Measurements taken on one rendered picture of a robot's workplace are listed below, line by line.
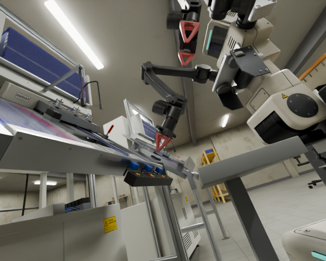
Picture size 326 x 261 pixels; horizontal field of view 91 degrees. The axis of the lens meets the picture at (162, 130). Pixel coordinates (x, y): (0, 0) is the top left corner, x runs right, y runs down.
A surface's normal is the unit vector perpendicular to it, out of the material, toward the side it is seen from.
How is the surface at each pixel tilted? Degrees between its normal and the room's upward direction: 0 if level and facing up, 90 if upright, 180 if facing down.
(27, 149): 134
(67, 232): 90
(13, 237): 90
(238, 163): 90
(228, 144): 90
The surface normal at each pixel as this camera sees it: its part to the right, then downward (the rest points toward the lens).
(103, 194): -0.22, -0.36
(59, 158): 0.82, 0.33
